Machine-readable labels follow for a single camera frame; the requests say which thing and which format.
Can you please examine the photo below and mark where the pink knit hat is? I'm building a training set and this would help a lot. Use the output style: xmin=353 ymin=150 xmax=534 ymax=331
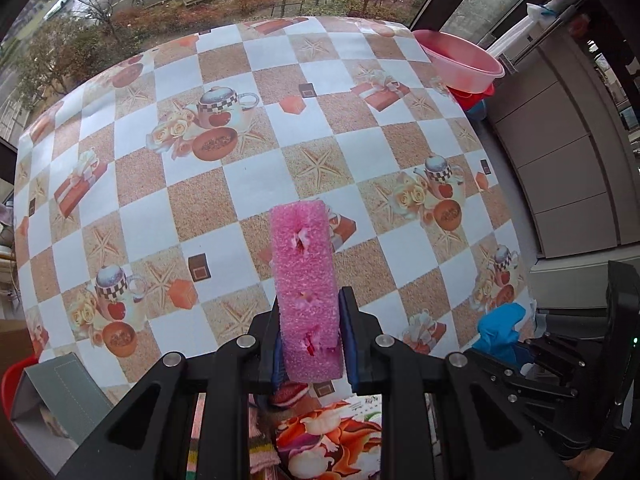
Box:
xmin=186 ymin=393 xmax=280 ymax=479

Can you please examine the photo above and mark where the red plastic chair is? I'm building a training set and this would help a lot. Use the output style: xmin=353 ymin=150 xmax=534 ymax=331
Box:
xmin=0 ymin=356 xmax=38 ymax=419

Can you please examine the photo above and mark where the person's hand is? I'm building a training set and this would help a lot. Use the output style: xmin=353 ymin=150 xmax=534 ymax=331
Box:
xmin=563 ymin=448 xmax=637 ymax=480

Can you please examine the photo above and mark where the red plastic basin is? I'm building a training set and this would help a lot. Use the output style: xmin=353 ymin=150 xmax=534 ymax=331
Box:
xmin=448 ymin=84 xmax=495 ymax=112

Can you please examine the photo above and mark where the pink sponge with holes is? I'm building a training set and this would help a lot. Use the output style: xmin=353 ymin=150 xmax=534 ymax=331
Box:
xmin=270 ymin=200 xmax=343 ymax=382

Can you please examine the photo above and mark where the blue cloth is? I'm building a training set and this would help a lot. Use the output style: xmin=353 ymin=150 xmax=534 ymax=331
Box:
xmin=472 ymin=304 xmax=534 ymax=370

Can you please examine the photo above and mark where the grey cardboard box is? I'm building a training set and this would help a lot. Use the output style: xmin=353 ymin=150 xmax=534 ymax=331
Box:
xmin=10 ymin=353 xmax=114 ymax=476

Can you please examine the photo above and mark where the pink plastic basin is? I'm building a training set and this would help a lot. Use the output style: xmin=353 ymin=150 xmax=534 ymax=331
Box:
xmin=413 ymin=29 xmax=506 ymax=93

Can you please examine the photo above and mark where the checkered patterned tablecloth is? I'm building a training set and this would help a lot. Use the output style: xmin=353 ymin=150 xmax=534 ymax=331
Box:
xmin=14 ymin=18 xmax=530 ymax=400

